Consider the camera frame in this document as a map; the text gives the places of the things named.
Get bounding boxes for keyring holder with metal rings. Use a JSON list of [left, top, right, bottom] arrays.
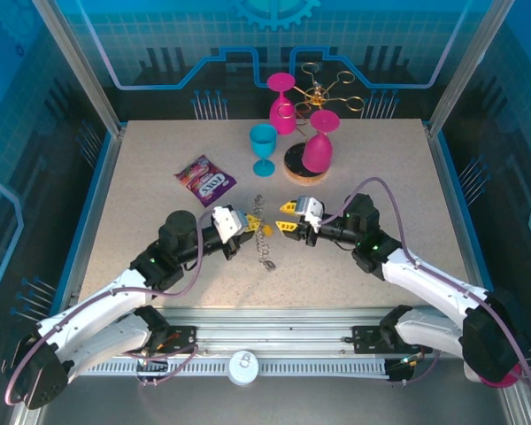
[[250, 193, 279, 272]]

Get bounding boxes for purple candy bag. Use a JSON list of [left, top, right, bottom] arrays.
[[173, 154, 239, 209]]

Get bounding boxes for pink plastic goblet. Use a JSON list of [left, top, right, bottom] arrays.
[[301, 110, 340, 174], [266, 73, 298, 136]]

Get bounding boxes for blue plastic goblet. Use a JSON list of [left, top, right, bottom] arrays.
[[249, 123, 279, 178]]

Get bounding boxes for white round knob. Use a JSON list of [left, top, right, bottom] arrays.
[[227, 349, 260, 386]]

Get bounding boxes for pink and white cup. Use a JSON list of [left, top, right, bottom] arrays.
[[477, 369, 522, 390]]

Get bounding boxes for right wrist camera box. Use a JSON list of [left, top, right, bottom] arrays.
[[295, 195, 327, 225]]

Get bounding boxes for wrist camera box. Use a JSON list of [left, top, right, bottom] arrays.
[[210, 204, 248, 243], [295, 195, 327, 225]]

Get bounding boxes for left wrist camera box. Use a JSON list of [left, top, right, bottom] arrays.
[[210, 204, 248, 243]]

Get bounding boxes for gold wire glass rack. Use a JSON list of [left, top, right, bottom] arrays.
[[277, 61, 366, 185]]

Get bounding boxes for aluminium side rail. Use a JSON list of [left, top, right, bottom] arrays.
[[426, 126, 496, 302], [65, 126, 127, 302]]

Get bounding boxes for aluminium mounting rail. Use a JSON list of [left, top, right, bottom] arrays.
[[70, 305, 470, 355]]

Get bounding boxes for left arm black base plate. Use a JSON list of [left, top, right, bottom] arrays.
[[150, 325, 200, 355]]

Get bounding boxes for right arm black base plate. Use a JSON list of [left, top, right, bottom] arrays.
[[351, 325, 430, 355]]

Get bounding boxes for slotted white cable duct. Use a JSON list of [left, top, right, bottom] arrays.
[[77, 357, 390, 377]]

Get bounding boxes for aluminium frame post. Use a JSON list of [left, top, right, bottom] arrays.
[[30, 0, 128, 138], [426, 0, 517, 138]]

